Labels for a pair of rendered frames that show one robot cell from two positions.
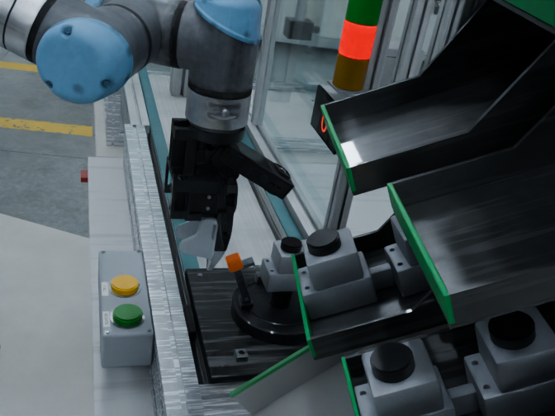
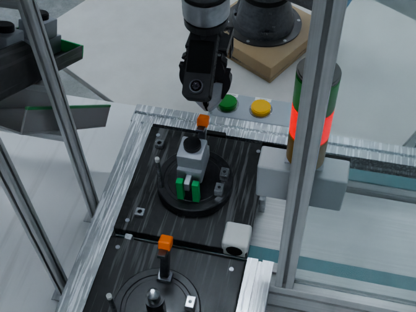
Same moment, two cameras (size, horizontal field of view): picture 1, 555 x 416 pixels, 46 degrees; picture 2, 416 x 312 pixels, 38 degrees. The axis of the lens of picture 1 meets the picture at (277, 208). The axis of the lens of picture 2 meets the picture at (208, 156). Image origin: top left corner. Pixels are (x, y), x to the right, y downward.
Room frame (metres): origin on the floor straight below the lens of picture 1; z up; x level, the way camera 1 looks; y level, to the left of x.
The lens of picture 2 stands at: (1.15, -0.54, 1.89)
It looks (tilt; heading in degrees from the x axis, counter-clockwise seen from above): 53 degrees down; 125
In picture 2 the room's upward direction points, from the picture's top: 3 degrees counter-clockwise
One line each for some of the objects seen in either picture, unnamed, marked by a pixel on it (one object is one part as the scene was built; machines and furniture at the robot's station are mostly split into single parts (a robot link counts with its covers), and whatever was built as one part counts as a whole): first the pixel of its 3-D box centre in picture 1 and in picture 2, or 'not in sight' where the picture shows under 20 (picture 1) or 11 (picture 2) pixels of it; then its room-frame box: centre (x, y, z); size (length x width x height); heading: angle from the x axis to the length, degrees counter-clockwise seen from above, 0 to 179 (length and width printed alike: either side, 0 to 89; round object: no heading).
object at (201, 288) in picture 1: (277, 318); (195, 187); (0.77, -0.03, 0.96); 0.24 x 0.24 x 0.02; 20
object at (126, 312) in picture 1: (127, 317); (227, 104); (0.71, 0.18, 0.96); 0.04 x 0.04 x 0.02
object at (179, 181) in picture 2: not in sight; (180, 189); (0.77, -0.07, 1.01); 0.01 x 0.01 x 0.05; 20
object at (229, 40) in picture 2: (204, 167); (208, 40); (0.72, 0.10, 1.20); 0.09 x 0.08 x 0.12; 110
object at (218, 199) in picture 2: (278, 308); (195, 181); (0.77, -0.03, 0.98); 0.14 x 0.14 x 0.02
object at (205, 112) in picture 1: (218, 107); (203, 4); (0.72, 0.09, 1.29); 0.08 x 0.08 x 0.05
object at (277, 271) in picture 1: (294, 262); (191, 160); (0.77, -0.04, 1.06); 0.08 x 0.04 x 0.07; 110
